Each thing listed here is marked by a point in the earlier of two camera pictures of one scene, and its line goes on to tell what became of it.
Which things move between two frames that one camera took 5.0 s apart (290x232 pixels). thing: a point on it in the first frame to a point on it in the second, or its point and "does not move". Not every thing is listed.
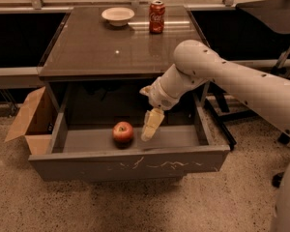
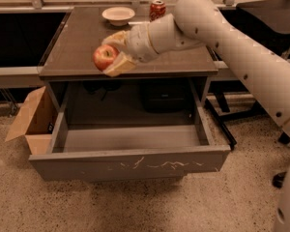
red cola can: (157, 16) does not move
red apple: (123, 133) to (103, 56)
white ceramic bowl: (118, 15) does not move
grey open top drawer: (89, 152) does not move
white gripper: (159, 96) to (139, 43)
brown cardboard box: (37, 124) does not move
